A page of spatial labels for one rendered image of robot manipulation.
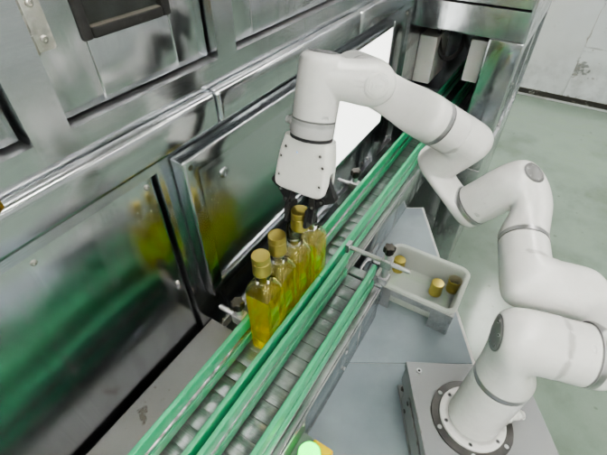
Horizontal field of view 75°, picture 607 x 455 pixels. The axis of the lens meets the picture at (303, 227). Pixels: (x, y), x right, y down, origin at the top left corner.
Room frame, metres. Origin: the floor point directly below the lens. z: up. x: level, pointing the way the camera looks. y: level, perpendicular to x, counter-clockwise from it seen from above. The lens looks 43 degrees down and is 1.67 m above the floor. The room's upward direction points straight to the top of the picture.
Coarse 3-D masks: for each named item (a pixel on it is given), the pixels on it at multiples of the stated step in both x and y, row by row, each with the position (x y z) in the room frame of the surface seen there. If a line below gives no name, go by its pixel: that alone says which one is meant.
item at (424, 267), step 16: (416, 256) 0.79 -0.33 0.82; (432, 256) 0.78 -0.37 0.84; (416, 272) 0.78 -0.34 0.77; (432, 272) 0.76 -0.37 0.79; (448, 272) 0.74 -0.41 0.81; (464, 272) 0.72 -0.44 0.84; (400, 288) 0.66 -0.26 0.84; (416, 288) 0.72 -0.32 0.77; (464, 288) 0.66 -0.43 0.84; (432, 304) 0.61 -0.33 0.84; (448, 304) 0.66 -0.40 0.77
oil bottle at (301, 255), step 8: (304, 240) 0.59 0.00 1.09; (288, 248) 0.57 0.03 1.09; (296, 248) 0.57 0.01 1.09; (304, 248) 0.57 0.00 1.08; (296, 256) 0.55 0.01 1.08; (304, 256) 0.56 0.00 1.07; (296, 264) 0.55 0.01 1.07; (304, 264) 0.56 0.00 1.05; (296, 272) 0.55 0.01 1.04; (304, 272) 0.56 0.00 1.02; (304, 280) 0.56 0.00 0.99; (304, 288) 0.56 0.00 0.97
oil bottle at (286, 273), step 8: (288, 256) 0.55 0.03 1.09; (272, 264) 0.52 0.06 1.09; (288, 264) 0.53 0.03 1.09; (272, 272) 0.51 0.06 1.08; (280, 272) 0.51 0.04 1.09; (288, 272) 0.52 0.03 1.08; (280, 280) 0.50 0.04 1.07; (288, 280) 0.51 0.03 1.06; (296, 280) 0.54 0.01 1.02; (288, 288) 0.51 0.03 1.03; (296, 288) 0.54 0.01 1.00; (288, 296) 0.51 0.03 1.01; (296, 296) 0.54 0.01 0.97; (288, 304) 0.51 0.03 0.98; (288, 312) 0.51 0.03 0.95
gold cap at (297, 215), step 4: (292, 208) 0.58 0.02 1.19; (296, 208) 0.58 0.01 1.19; (300, 208) 0.58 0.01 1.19; (304, 208) 0.58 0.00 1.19; (292, 212) 0.57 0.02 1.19; (296, 212) 0.57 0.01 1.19; (300, 212) 0.57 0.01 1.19; (304, 212) 0.57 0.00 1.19; (292, 216) 0.56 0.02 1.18; (296, 216) 0.56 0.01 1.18; (300, 216) 0.56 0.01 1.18; (292, 220) 0.57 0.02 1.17; (296, 220) 0.56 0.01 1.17; (300, 220) 0.56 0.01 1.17; (292, 224) 0.57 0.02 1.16; (296, 224) 0.56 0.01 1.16; (300, 224) 0.56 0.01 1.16; (292, 228) 0.56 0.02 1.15; (296, 228) 0.56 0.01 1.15; (300, 228) 0.56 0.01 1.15; (304, 228) 0.56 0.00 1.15; (296, 232) 0.56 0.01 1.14; (300, 232) 0.56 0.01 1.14
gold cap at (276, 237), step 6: (276, 228) 0.55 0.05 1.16; (270, 234) 0.53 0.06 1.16; (276, 234) 0.53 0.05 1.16; (282, 234) 0.53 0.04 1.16; (270, 240) 0.52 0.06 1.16; (276, 240) 0.52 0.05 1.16; (282, 240) 0.52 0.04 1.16; (270, 246) 0.52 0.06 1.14; (276, 246) 0.52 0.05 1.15; (282, 246) 0.52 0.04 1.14; (270, 252) 0.52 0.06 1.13; (276, 252) 0.52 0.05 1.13; (282, 252) 0.52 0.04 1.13
